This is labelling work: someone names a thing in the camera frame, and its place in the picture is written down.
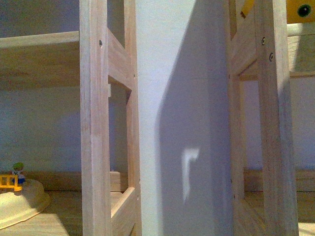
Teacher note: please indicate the left wooden shelf unit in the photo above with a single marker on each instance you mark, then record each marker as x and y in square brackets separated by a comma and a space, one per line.
[104, 62]

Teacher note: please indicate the wooden shelf unit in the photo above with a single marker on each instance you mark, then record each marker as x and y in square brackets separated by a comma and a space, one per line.
[104, 62]
[278, 200]

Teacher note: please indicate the right wooden shelf unit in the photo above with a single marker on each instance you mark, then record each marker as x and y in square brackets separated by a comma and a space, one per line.
[278, 200]

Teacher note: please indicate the small toy figure green hat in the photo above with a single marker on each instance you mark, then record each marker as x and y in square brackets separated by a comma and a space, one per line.
[18, 170]

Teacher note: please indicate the yellow toy fence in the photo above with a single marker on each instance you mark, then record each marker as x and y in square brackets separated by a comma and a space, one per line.
[10, 182]

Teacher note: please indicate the cream plastic bowl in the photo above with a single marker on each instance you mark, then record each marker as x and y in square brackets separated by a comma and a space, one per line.
[20, 206]

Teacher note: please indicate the yellow toy with eye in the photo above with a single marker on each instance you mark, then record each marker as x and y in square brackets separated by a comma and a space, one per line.
[294, 11]

